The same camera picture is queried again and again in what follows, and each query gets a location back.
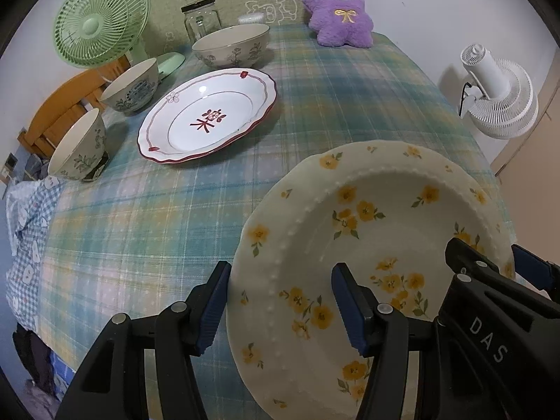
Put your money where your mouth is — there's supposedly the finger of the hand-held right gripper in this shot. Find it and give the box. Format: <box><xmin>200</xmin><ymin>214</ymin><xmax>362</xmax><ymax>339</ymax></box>
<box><xmin>445</xmin><ymin>237</ymin><xmax>515</xmax><ymax>281</ymax></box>
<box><xmin>512</xmin><ymin>244</ymin><xmax>560</xmax><ymax>302</ymax></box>

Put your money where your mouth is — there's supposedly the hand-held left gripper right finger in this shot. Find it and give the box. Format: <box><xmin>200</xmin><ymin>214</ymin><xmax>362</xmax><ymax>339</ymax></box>
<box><xmin>331</xmin><ymin>262</ymin><xmax>440</xmax><ymax>420</ymax></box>

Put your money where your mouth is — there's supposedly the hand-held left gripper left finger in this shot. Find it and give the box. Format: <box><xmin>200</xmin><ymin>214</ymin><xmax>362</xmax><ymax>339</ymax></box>
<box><xmin>55</xmin><ymin>261</ymin><xmax>232</xmax><ymax>420</ymax></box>

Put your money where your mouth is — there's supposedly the yellow floral cream plate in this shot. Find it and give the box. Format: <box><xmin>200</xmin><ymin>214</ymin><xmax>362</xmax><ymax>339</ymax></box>
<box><xmin>226</xmin><ymin>140</ymin><xmax>517</xmax><ymax>420</ymax></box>

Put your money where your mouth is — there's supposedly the red rimmed white plate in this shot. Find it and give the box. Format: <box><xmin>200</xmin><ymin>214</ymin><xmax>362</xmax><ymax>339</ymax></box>
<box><xmin>137</xmin><ymin>68</ymin><xmax>279</xmax><ymax>165</ymax></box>

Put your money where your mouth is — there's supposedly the small floral bowl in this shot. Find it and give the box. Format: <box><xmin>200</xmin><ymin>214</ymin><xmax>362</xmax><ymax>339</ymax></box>
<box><xmin>47</xmin><ymin>108</ymin><xmax>108</xmax><ymax>181</ymax></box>

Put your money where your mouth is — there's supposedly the blue patterned bowl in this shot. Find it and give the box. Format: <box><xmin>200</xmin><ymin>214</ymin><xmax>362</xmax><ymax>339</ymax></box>
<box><xmin>100</xmin><ymin>58</ymin><xmax>159</xmax><ymax>117</ymax></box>

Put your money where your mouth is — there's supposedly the large floral bowl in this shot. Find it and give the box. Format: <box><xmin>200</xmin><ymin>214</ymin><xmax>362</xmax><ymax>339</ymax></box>
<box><xmin>191</xmin><ymin>23</ymin><xmax>271</xmax><ymax>70</ymax></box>

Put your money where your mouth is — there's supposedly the plaid tablecloth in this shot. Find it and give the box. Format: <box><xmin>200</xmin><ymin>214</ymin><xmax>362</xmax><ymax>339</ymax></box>
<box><xmin>39</xmin><ymin>22</ymin><xmax>517</xmax><ymax>420</ymax></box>

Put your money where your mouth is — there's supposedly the dark cloth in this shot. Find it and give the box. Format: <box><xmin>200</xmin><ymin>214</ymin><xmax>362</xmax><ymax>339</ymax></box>
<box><xmin>12</xmin><ymin>327</ymin><xmax>60</xmax><ymax>403</ymax></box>

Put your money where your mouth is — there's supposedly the blue gingham cloth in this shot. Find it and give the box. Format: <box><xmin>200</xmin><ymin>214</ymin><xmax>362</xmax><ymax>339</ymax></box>
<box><xmin>4</xmin><ymin>175</ymin><xmax>66</xmax><ymax>329</ymax></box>

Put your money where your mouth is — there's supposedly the grey cloth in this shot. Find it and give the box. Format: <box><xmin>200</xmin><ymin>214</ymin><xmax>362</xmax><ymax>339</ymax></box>
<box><xmin>25</xmin><ymin>156</ymin><xmax>50</xmax><ymax>181</ymax></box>

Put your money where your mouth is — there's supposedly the purple plush bunny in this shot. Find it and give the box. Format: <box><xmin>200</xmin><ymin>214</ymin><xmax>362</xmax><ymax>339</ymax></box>
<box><xmin>302</xmin><ymin>0</ymin><xmax>375</xmax><ymax>48</ymax></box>

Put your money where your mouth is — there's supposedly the glass jar with black lid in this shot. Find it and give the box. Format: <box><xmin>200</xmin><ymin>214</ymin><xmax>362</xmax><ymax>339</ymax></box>
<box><xmin>181</xmin><ymin>0</ymin><xmax>222</xmax><ymax>44</ymax></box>

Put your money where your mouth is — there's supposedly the green desk fan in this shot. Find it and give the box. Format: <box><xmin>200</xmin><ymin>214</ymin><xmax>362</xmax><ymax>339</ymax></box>
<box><xmin>53</xmin><ymin>0</ymin><xmax>187</xmax><ymax>84</ymax></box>

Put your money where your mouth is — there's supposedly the black fan cable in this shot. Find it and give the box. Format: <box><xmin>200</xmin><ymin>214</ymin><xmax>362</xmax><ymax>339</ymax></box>
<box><xmin>458</xmin><ymin>79</ymin><xmax>482</xmax><ymax>119</ymax></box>

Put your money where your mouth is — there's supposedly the white wall fan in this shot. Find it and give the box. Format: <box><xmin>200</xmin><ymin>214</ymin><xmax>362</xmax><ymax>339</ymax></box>
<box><xmin>458</xmin><ymin>44</ymin><xmax>540</xmax><ymax>141</ymax></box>

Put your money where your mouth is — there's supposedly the wooden bed frame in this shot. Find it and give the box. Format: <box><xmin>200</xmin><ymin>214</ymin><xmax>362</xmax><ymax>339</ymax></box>
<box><xmin>17</xmin><ymin>55</ymin><xmax>132</xmax><ymax>158</ymax></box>

